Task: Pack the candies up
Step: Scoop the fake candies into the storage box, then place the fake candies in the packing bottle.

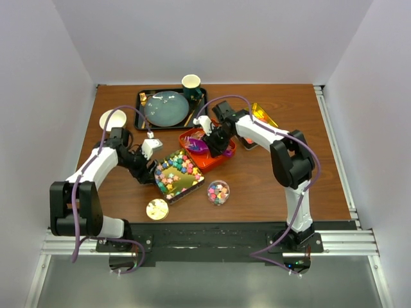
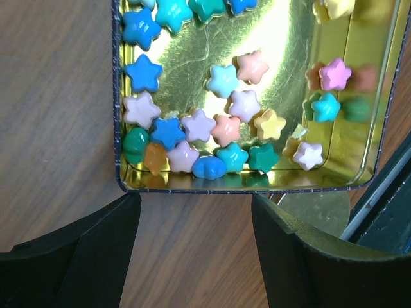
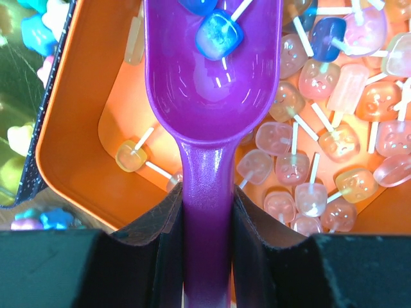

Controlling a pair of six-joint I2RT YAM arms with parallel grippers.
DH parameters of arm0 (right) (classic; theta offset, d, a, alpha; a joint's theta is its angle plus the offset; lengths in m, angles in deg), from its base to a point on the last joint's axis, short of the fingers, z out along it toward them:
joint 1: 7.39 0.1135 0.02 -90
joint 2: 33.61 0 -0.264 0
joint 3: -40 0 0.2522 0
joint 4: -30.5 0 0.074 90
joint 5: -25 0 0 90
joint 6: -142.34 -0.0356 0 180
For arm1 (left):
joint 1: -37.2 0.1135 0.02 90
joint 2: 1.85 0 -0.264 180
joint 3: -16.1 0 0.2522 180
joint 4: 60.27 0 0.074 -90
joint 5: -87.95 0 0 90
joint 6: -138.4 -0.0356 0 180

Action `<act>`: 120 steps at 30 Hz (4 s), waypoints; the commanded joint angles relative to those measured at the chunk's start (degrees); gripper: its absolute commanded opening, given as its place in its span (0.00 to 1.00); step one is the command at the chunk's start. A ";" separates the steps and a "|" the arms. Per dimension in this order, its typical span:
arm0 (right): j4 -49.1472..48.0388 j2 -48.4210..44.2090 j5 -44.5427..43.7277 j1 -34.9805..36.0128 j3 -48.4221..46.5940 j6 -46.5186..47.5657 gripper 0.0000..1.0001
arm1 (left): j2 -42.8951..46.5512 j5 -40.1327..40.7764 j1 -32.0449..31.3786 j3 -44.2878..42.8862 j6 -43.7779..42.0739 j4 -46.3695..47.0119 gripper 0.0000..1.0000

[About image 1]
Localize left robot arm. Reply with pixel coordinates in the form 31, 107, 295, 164
49, 128, 162, 254

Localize gold round jar lid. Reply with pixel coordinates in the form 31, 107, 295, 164
146, 199, 170, 221

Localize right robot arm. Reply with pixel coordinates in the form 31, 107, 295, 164
194, 101, 321, 257

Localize dark green mug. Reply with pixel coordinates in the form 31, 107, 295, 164
181, 74, 203, 101

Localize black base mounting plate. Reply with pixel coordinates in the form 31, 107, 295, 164
95, 221, 358, 269

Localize blue-grey ceramic plate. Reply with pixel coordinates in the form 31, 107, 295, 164
144, 90, 189, 127

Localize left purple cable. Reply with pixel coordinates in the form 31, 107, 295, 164
70, 105, 154, 275

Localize gold tin of gummies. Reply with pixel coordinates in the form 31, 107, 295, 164
241, 102, 279, 151

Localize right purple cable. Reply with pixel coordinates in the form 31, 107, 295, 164
194, 94, 322, 270

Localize gold chopsticks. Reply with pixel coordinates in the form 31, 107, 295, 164
183, 98, 203, 127

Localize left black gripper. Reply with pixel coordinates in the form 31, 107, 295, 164
119, 144, 158, 184

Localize star candy tin box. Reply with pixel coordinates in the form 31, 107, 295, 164
154, 148, 205, 204

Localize gold fork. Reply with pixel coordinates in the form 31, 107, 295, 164
139, 92, 148, 128

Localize purple plastic scoop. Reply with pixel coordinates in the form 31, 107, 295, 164
185, 137, 234, 157

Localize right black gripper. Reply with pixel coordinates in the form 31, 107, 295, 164
201, 126, 233, 158

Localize clear plastic jar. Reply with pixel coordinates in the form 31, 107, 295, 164
207, 180, 230, 205

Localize purple cable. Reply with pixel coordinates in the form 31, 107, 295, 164
70, 105, 154, 275
194, 94, 322, 270

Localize white ceramic bowl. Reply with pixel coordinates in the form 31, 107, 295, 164
99, 110, 127, 132

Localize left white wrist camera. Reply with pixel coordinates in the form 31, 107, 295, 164
141, 139, 163, 160

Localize orange lollipop box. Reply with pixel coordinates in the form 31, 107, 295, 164
179, 128, 236, 173

